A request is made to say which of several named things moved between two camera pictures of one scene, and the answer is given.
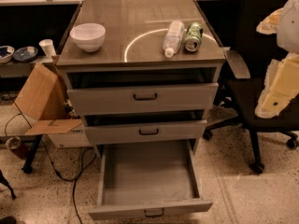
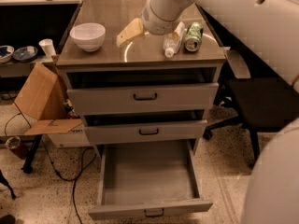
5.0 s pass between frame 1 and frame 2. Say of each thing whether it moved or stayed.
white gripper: moved
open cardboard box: stayed
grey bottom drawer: stayed
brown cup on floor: stayed
